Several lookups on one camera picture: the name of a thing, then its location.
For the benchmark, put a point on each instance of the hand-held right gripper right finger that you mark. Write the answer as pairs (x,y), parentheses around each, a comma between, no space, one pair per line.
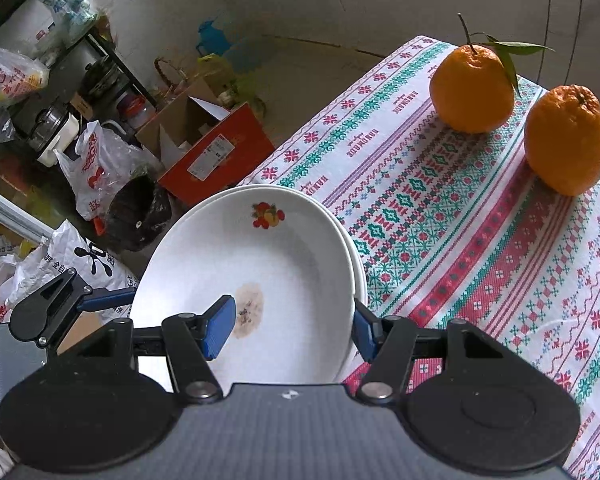
(366,332)

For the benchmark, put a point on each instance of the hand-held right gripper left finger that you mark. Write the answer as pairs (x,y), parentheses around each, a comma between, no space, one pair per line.
(220,325)

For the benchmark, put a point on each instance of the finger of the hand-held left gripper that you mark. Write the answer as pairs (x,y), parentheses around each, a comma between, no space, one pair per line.
(110,301)

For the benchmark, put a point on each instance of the white plate fruit print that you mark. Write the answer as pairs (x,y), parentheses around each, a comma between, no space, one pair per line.
(290,270)
(360,280)

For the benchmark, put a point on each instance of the white printed sack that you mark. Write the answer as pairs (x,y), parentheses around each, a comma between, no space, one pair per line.
(80,255)

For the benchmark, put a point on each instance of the small white red bag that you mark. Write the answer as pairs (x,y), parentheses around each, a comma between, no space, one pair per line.
(0,290)

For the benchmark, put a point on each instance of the black trash bin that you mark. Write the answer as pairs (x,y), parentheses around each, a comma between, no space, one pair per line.
(140,215)

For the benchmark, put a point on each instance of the white red plastic bag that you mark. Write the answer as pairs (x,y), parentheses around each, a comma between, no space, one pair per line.
(92,170)

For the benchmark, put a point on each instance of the patterned tablecloth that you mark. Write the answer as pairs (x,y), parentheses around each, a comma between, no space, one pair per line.
(455,210)

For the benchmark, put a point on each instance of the red cardboard box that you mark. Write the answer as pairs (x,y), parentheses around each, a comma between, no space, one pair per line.
(230,150)

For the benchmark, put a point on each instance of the red lid jar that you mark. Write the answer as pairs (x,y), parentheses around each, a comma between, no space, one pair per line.
(135,110)

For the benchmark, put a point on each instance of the brown cardboard box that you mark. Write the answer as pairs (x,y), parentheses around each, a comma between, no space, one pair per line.
(180,120)

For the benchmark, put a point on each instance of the black pot with lid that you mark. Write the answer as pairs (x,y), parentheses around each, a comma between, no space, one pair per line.
(100,80)

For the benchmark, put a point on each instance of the wicker basket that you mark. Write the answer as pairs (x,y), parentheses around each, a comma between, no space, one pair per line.
(167,75)

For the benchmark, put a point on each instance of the black metal shelf rack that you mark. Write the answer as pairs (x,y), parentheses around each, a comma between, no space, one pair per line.
(115,67)

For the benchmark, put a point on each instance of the clear plastic bag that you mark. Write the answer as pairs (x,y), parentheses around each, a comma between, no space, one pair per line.
(5,85)

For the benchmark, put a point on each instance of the yellow green bag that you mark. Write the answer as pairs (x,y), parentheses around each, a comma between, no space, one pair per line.
(240,75)

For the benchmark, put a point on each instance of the orange with leaf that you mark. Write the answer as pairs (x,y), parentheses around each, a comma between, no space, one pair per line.
(472,90)

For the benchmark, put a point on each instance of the bumpy orange without leaf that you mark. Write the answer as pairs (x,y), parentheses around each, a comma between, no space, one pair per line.
(565,140)

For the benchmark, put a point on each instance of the blue thermos jug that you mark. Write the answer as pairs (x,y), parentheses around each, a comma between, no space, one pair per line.
(212,40)

